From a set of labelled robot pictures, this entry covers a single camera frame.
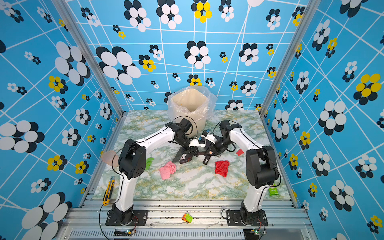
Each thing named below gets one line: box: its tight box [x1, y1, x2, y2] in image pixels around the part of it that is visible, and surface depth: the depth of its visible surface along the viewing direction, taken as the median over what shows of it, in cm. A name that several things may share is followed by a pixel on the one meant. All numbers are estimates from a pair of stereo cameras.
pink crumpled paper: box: [159, 161, 177, 180], surface depth 90 cm
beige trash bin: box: [170, 88, 208, 138], surface depth 92 cm
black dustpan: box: [198, 151, 211, 165], surface depth 94 cm
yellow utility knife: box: [102, 176, 116, 206], surface depth 83 cm
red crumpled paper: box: [215, 160, 230, 178], surface depth 91 cm
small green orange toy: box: [181, 213, 194, 224], surface depth 74 cm
